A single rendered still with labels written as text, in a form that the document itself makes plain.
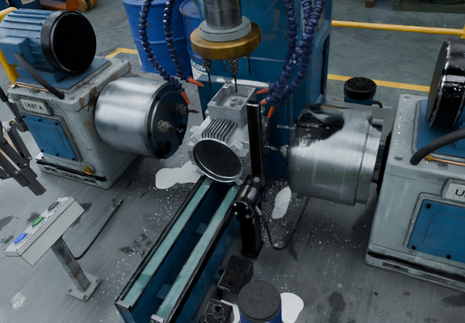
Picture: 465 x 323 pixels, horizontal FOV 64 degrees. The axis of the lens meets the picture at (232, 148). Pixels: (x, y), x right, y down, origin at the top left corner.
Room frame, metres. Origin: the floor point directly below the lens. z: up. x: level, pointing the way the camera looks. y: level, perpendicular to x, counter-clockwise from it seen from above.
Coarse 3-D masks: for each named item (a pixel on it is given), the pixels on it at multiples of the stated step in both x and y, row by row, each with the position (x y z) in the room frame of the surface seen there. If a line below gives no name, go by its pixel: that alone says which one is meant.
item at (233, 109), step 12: (228, 84) 0.98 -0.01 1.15; (216, 96) 0.92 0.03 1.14; (228, 96) 0.96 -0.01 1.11; (240, 96) 0.95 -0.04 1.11; (252, 96) 0.91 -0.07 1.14; (216, 108) 0.87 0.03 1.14; (228, 108) 0.85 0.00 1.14; (240, 108) 0.84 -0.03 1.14; (228, 120) 0.85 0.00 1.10; (240, 120) 0.84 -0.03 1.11
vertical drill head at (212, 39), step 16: (208, 0) 0.88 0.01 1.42; (224, 0) 0.87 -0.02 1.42; (240, 0) 0.90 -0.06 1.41; (208, 16) 0.89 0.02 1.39; (224, 16) 0.87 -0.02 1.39; (240, 16) 0.89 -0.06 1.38; (192, 32) 0.93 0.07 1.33; (208, 32) 0.87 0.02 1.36; (224, 32) 0.85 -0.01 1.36; (240, 32) 0.86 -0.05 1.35; (256, 32) 0.88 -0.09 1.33; (192, 48) 0.89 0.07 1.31; (208, 48) 0.83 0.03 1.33; (224, 48) 0.82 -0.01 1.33; (240, 48) 0.83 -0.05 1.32; (208, 64) 0.88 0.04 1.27; (224, 64) 0.97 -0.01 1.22; (208, 80) 0.89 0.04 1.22
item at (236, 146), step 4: (196, 132) 0.83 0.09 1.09; (192, 136) 0.82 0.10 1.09; (196, 136) 0.82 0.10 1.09; (200, 136) 0.82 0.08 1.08; (192, 140) 0.82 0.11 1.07; (196, 140) 0.81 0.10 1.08; (236, 140) 0.77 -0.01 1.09; (232, 144) 0.76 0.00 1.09; (236, 144) 0.76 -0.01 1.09; (240, 144) 0.77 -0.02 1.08; (232, 148) 0.76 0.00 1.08; (236, 148) 0.76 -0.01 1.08; (240, 148) 0.76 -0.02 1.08; (236, 152) 0.76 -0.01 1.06; (200, 172) 0.82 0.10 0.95; (236, 180) 0.76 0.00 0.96; (240, 180) 0.76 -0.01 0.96; (244, 180) 0.76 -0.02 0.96; (240, 184) 0.76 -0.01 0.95
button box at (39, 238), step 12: (60, 204) 0.63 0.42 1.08; (72, 204) 0.63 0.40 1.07; (48, 216) 0.59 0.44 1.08; (60, 216) 0.60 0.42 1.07; (72, 216) 0.61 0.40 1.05; (36, 228) 0.56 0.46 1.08; (48, 228) 0.57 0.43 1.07; (60, 228) 0.58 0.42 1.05; (24, 240) 0.53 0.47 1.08; (36, 240) 0.54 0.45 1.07; (48, 240) 0.55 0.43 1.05; (12, 252) 0.51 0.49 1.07; (24, 252) 0.51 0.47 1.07; (36, 252) 0.52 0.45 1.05; (24, 264) 0.50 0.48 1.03
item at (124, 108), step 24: (120, 96) 0.98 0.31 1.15; (144, 96) 0.95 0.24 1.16; (168, 96) 0.99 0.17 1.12; (96, 120) 0.97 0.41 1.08; (120, 120) 0.92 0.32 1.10; (144, 120) 0.89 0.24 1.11; (168, 120) 0.97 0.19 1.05; (120, 144) 0.91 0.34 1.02; (144, 144) 0.87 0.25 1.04; (168, 144) 0.93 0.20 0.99
